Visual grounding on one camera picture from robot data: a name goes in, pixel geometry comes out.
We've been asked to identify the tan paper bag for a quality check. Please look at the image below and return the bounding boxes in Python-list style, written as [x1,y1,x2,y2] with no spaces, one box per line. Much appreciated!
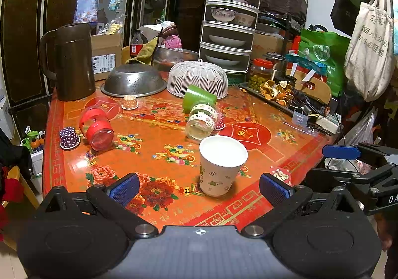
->
[285,68,333,104]

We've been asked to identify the floral ceramic bowl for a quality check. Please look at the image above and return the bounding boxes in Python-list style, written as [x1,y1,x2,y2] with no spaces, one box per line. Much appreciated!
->
[211,7,236,23]

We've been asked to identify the white printed paper cup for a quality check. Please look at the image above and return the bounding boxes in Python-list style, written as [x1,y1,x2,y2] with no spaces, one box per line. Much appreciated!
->
[199,135,249,197]

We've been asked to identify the green shopping bag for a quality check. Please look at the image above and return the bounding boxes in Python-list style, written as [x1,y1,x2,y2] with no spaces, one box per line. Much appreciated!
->
[298,26,351,97]

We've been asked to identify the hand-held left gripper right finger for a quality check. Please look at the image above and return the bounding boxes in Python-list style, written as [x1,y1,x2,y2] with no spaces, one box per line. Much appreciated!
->
[241,173,352,238]

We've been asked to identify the wooden chair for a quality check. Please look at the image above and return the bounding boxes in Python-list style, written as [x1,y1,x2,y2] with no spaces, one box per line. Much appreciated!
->
[0,165,40,251]

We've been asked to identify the red envelope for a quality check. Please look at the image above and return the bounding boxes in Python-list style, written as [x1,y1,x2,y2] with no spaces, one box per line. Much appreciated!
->
[270,166,293,186]

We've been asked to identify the clear plastic bag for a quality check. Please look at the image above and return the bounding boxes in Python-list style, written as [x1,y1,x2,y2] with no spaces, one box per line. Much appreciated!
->
[337,108,378,147]

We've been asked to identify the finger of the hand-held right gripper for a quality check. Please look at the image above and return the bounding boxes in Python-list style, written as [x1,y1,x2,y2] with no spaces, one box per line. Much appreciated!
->
[322,141,398,165]
[305,163,398,188]

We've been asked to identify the canvas tote bag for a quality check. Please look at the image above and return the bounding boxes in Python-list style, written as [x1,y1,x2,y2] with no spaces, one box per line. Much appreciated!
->
[344,0,395,102]

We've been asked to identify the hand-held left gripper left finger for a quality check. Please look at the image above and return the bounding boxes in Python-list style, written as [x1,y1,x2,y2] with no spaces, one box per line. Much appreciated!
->
[39,172,159,239]

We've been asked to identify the dark soda bottle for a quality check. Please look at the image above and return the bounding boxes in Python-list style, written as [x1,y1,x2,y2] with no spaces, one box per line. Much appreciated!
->
[130,30,149,58]

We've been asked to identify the dried orange peels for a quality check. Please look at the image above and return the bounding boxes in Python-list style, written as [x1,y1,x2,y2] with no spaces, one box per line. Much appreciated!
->
[259,79,294,107]

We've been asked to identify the glass jar with red lid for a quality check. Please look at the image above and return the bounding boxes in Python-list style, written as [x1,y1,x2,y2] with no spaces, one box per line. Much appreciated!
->
[248,58,274,91]

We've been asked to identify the steel colander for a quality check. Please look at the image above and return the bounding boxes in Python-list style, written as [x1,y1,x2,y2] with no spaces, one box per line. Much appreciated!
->
[100,63,168,98]

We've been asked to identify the brown cardboard box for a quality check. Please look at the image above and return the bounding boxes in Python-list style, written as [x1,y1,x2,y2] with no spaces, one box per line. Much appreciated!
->
[250,32,293,60]

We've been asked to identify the white power strip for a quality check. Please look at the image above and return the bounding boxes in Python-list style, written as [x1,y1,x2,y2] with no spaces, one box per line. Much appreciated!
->
[306,114,341,135]

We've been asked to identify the black tray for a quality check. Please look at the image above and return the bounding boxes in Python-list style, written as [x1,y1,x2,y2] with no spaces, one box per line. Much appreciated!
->
[239,82,311,112]

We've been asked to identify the brown plastic pitcher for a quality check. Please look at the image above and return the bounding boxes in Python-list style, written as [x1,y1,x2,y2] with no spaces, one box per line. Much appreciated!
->
[39,23,96,102]

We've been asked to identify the tiered mesh food rack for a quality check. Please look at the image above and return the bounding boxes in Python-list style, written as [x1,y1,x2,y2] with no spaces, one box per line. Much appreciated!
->
[198,0,265,74]

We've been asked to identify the steel mug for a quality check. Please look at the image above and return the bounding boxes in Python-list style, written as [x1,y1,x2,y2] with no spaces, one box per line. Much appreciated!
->
[266,53,288,81]

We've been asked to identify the glass jar with taped band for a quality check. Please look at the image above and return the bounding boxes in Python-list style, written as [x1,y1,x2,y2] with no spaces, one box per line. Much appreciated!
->
[185,101,222,140]

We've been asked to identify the white mesh food cover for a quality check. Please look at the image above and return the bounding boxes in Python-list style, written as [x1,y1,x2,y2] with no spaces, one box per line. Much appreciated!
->
[167,60,229,99]

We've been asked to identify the red plastic cup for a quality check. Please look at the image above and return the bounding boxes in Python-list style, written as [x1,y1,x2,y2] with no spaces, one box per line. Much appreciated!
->
[79,105,115,152]

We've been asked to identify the green plastic cup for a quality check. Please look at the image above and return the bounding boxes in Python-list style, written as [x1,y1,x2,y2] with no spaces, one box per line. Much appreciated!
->
[182,84,217,113]

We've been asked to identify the pale ceramic bowl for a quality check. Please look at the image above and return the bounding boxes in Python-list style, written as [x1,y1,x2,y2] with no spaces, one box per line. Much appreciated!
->
[234,12,256,27]

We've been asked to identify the white plate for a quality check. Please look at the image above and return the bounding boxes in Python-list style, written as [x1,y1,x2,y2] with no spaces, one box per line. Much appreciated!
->
[208,35,246,46]
[205,54,241,66]

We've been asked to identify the orange white cupcake liner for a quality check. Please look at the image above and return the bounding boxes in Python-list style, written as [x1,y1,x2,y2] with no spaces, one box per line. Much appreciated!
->
[122,95,139,110]

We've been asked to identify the steel mixing bowl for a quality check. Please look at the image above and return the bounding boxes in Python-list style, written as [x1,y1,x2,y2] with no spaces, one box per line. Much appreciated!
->
[152,48,199,72]

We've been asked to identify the pink cloth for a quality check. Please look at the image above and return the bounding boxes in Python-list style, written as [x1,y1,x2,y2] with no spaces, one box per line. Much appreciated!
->
[162,35,182,49]

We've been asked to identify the olive green cloth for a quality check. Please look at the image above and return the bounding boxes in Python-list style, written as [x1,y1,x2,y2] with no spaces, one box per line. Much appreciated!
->
[126,37,159,65]

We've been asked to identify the black hanging bag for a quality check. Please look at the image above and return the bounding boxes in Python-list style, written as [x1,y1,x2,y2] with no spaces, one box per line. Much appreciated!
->
[330,0,361,37]

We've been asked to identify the cardboard box with label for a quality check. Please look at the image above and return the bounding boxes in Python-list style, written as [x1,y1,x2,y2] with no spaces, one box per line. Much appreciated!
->
[90,33,123,81]

